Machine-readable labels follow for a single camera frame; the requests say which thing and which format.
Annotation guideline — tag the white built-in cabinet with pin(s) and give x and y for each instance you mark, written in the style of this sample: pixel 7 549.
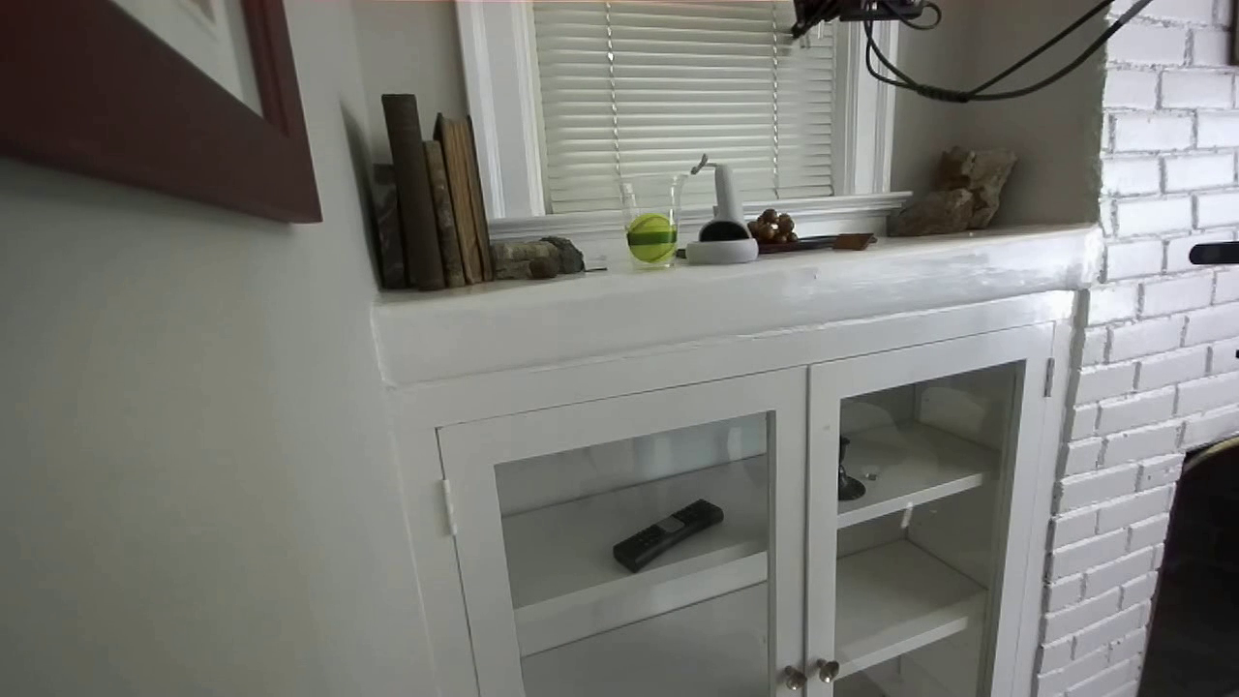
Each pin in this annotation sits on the white built-in cabinet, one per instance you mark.
pixel 720 304

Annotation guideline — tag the brown pine cone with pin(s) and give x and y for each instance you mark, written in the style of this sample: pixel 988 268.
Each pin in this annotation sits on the brown pine cone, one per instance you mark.
pixel 773 230

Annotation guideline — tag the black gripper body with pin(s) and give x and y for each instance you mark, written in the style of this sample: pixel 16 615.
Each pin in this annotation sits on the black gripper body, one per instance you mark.
pixel 856 10

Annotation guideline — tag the dark brown square dish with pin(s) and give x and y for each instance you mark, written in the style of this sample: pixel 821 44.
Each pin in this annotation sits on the dark brown square dish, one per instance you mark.
pixel 839 242

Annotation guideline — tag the white door hinge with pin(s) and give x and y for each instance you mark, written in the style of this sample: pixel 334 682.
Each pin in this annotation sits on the white door hinge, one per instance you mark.
pixel 447 504
pixel 1047 376

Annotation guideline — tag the white window blinds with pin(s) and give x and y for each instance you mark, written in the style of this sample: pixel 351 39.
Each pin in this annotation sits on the white window blinds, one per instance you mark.
pixel 684 118

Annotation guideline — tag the clear drinking glass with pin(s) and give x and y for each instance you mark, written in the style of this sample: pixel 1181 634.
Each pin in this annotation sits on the clear drinking glass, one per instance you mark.
pixel 651 201

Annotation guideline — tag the large brown rock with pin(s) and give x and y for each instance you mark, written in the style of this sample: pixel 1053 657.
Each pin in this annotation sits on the large brown rock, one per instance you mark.
pixel 957 194

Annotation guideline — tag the grey stone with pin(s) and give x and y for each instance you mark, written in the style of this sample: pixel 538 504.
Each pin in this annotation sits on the grey stone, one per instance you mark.
pixel 529 256

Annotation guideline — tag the white glass cabinet door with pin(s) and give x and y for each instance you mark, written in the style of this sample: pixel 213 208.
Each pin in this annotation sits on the white glass cabinet door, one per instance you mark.
pixel 1031 515
pixel 789 515

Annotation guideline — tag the brown old book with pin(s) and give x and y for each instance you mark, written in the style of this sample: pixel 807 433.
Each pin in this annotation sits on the brown old book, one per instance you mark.
pixel 467 194

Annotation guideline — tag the white curved-neck ornament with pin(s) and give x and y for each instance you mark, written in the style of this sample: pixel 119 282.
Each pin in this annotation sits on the white curved-neck ornament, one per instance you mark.
pixel 726 194

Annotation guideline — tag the brown wooden picture frame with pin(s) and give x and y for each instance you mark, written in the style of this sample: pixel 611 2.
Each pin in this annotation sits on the brown wooden picture frame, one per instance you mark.
pixel 257 167

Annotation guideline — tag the white painted brick fireplace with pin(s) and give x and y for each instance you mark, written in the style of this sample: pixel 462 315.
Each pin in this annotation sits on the white painted brick fireplace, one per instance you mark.
pixel 1164 167

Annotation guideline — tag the black fireplace insert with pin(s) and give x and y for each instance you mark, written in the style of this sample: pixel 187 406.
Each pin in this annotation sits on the black fireplace insert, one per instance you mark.
pixel 1194 584

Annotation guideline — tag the short dark old book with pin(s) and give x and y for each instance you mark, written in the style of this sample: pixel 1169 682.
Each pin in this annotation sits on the short dark old book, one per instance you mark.
pixel 385 235

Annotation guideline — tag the black remote control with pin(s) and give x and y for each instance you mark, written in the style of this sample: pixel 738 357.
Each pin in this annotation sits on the black remote control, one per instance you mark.
pixel 667 535

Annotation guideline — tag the tall dark old book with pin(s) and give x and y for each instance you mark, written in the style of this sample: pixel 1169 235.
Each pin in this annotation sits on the tall dark old book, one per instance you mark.
pixel 411 194

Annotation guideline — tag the small metal door knob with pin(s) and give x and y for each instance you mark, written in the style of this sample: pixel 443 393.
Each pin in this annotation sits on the small metal door knob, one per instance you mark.
pixel 791 676
pixel 821 667

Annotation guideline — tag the green tennis ball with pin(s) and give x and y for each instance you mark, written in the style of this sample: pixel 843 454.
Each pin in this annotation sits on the green tennis ball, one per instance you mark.
pixel 651 237

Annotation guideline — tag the tan old book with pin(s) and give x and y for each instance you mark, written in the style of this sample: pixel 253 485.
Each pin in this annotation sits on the tan old book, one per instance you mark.
pixel 443 216

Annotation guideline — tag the small white peg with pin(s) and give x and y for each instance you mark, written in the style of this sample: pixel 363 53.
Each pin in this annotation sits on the small white peg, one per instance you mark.
pixel 776 118

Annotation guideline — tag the black and white round dish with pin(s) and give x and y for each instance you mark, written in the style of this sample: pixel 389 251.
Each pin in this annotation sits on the black and white round dish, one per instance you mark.
pixel 720 242

